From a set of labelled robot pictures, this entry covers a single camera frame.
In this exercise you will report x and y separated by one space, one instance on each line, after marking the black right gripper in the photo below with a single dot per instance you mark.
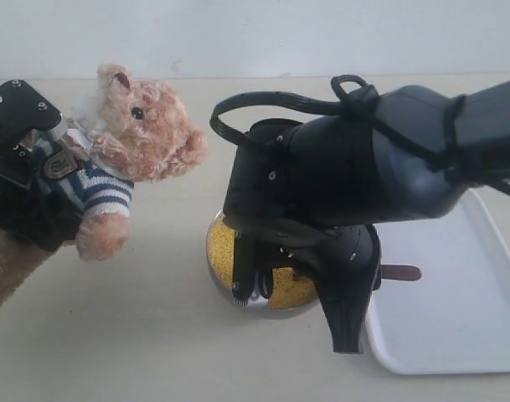
321 173

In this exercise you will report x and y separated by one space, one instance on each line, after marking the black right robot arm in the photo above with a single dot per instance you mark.
428 148

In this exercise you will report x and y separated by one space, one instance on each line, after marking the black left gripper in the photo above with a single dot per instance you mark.
31 212

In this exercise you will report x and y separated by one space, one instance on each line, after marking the white rectangular plastic tray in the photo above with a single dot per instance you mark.
456 318

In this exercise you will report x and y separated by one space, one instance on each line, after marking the stainless steel bowl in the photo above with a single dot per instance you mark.
256 302

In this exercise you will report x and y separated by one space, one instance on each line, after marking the yellow millet grains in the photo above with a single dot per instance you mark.
291 293

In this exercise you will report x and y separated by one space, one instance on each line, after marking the dark red wooden spoon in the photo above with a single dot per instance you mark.
400 272

